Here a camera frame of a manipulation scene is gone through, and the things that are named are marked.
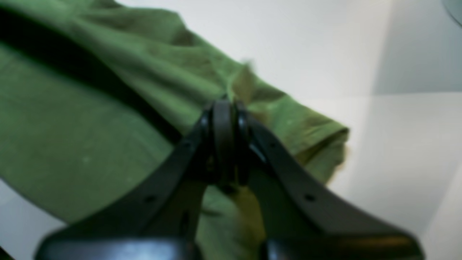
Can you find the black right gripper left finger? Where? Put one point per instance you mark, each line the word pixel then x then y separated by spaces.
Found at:
pixel 158 219

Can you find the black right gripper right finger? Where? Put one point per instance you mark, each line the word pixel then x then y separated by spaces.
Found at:
pixel 302 218

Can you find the green t-shirt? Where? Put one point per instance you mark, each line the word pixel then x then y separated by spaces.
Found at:
pixel 95 95

